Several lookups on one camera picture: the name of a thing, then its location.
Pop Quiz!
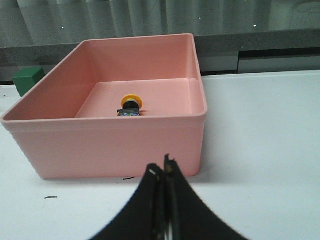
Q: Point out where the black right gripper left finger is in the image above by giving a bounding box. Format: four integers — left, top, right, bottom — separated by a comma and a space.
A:
92, 163, 163, 240

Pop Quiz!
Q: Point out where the green cube near bin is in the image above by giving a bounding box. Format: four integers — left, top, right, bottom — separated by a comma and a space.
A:
12, 67, 46, 97

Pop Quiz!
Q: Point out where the yellow mushroom push button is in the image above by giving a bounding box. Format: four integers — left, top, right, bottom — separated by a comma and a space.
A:
117, 94, 143, 117

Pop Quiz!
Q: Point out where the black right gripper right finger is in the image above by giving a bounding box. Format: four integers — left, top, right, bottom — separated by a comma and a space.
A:
163, 154, 246, 240

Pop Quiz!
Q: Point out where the grey stone counter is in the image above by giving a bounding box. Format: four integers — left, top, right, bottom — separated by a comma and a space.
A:
0, 29, 320, 86

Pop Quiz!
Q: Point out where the pink plastic bin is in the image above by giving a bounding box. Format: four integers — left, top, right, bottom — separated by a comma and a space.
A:
0, 33, 208, 179

